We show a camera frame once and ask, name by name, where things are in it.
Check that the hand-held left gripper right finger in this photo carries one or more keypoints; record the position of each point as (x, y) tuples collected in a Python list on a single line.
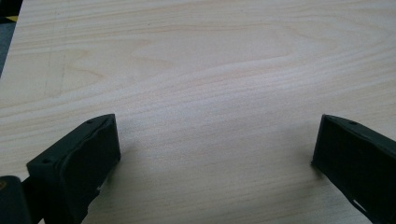
[(358, 161)]

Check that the black stand base, hazard tape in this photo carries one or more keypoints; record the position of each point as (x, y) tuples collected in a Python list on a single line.
[(8, 7)]

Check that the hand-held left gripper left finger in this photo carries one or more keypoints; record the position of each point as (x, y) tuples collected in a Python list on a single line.
[(74, 168)]

